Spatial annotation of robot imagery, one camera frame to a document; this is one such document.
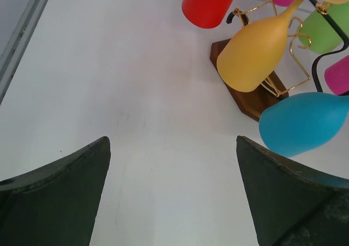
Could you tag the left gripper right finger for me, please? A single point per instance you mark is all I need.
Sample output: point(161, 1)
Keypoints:
point(290, 203)

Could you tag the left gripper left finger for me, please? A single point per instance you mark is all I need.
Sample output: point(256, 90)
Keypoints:
point(56, 204)

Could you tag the blue plastic wine glass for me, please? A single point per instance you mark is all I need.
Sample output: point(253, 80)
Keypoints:
point(302, 122)

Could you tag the gold wire wine glass rack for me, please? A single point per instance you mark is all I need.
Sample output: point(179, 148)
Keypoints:
point(270, 91)

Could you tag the orange plastic wine glass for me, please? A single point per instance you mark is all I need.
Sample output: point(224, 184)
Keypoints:
point(255, 51)

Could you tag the green plastic wine glass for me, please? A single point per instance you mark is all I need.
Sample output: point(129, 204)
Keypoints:
point(320, 37)

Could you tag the red plastic wine glass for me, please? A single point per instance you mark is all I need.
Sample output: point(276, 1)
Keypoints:
point(205, 14)

